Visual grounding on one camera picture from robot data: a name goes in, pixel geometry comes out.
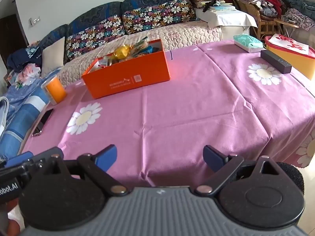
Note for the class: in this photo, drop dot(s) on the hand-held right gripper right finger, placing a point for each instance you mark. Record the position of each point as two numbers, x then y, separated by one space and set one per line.
213 158

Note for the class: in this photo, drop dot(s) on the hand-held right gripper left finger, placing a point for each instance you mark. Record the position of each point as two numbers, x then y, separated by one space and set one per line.
106 158

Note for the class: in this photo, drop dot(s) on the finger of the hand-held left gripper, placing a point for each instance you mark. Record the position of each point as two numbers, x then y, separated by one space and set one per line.
46 153
19 158

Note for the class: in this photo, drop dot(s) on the orange cardboard box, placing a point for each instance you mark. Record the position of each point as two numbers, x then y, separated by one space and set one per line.
128 78

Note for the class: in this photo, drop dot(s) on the pile of snack packets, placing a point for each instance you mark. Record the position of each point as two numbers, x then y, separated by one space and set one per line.
123 51

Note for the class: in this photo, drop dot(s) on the black phone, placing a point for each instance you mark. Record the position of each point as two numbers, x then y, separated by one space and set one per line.
46 116

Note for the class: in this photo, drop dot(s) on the blue striped bag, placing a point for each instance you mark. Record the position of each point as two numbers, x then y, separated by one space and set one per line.
22 118

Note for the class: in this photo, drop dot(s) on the pink flowered tablecloth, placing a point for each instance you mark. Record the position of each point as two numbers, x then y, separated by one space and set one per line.
184 103

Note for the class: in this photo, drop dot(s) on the orange cup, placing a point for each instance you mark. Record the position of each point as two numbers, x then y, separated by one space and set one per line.
57 91

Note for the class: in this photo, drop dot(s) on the pink flowered plastic bag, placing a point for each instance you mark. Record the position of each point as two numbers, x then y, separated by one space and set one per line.
28 72

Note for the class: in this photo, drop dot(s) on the beige pillow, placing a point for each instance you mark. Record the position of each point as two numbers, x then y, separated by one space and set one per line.
53 56

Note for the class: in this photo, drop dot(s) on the dark blue cloth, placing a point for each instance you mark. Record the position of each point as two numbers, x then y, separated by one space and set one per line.
22 57

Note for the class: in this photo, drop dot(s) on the black bar speaker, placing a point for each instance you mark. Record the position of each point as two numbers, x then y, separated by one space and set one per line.
276 61

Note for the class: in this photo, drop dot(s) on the teal tissue pack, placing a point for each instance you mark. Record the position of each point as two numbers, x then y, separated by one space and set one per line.
247 42

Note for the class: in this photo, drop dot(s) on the dark wooden door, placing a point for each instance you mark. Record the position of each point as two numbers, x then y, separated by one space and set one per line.
12 36

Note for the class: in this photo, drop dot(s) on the large floral cushion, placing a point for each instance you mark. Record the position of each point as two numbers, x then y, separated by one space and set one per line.
157 14
93 34

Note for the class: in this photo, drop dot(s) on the beige quilted sofa cover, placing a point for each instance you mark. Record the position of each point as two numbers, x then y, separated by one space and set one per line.
187 33

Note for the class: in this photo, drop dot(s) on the yellow bin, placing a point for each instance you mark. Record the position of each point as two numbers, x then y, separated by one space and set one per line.
303 65

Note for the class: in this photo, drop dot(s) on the white bag with red print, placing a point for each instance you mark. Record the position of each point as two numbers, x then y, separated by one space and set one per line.
288 43

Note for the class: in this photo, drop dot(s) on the white cloth covered side table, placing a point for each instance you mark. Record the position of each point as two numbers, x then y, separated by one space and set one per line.
228 19

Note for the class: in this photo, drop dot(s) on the blue patterned sofa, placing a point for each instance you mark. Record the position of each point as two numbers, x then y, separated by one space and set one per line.
103 11

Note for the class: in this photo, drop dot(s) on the wicker chair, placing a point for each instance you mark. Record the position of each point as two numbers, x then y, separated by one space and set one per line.
259 17

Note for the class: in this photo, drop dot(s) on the light blue booklets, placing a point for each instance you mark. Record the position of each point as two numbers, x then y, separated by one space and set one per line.
222 7

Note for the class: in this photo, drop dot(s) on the purple flowered cloth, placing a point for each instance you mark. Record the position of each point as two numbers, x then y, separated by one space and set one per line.
301 18

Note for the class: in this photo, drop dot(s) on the dark blue jacket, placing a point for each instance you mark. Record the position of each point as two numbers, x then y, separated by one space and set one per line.
295 0

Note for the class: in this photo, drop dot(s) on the wall switch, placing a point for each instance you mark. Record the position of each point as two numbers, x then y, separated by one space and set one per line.
34 21

